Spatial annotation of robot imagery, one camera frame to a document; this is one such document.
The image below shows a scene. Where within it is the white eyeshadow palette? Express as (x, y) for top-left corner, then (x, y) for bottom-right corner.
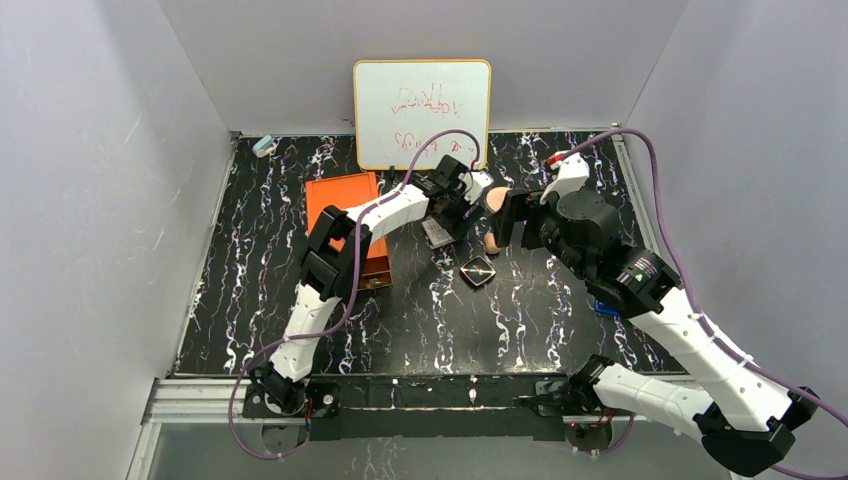
(421, 218), (455, 250)

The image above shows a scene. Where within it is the black square compact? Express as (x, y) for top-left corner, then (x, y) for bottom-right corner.
(459, 256), (496, 289)

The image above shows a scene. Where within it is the orange drawer organizer box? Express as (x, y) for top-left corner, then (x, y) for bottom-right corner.
(304, 172), (393, 291)

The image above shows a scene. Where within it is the beige gourd makeup sponge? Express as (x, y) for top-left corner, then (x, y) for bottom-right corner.
(483, 231), (502, 256)

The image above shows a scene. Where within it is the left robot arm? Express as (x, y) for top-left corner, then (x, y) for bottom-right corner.
(249, 156), (493, 415)

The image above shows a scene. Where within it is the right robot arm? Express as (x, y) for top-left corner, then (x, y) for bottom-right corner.
(485, 154), (816, 477)

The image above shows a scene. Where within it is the large round beige puff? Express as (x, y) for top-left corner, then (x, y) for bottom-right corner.
(485, 187), (511, 214)

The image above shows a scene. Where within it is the blue stapler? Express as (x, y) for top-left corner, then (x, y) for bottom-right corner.
(593, 299), (622, 318)

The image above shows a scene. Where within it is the yellow-framed whiteboard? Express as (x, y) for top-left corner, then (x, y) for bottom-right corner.
(353, 59), (492, 170)

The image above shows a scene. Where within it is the light blue eraser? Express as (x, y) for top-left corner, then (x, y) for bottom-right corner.
(252, 135), (276, 158)

